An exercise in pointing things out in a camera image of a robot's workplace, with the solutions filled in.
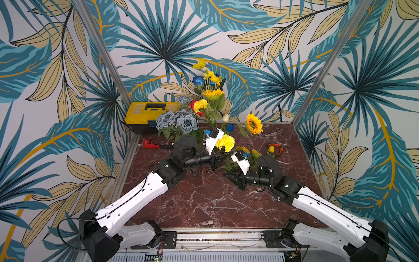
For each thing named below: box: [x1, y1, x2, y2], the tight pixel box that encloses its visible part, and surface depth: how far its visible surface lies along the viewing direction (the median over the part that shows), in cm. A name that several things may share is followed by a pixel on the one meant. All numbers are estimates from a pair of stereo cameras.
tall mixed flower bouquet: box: [189, 58, 231, 133], surface depth 76 cm
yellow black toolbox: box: [124, 101, 181, 135], surface depth 105 cm
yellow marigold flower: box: [214, 134, 236, 153], surface depth 58 cm
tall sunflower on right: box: [237, 112, 264, 141], surface depth 66 cm
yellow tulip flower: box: [267, 145, 275, 158], surface depth 105 cm
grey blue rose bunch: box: [155, 108, 199, 134], surface depth 73 cm
